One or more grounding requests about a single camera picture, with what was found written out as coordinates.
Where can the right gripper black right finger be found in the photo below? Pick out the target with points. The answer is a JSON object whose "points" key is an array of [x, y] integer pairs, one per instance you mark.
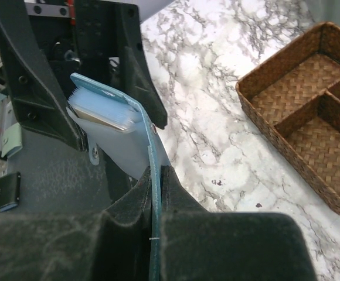
{"points": [[196, 244]]}

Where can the blue leather card holder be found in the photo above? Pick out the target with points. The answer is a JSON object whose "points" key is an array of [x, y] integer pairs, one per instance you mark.
{"points": [[132, 150]]}

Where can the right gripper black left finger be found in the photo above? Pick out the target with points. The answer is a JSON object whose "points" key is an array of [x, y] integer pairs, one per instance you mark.
{"points": [[112, 244]]}

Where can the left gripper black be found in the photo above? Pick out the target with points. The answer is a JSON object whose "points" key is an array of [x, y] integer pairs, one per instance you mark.
{"points": [[98, 39]]}

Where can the black card holder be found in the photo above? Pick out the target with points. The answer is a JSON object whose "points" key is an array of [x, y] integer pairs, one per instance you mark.
{"points": [[9, 191]]}

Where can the gold credit card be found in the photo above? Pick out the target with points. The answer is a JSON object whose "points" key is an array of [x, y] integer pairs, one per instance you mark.
{"points": [[102, 120]]}

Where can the mint green card holder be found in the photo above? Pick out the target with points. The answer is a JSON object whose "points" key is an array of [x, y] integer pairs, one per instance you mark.
{"points": [[11, 141]]}

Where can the brown woven divided basket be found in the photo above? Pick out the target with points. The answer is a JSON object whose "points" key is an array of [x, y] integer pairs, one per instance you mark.
{"points": [[294, 100]]}

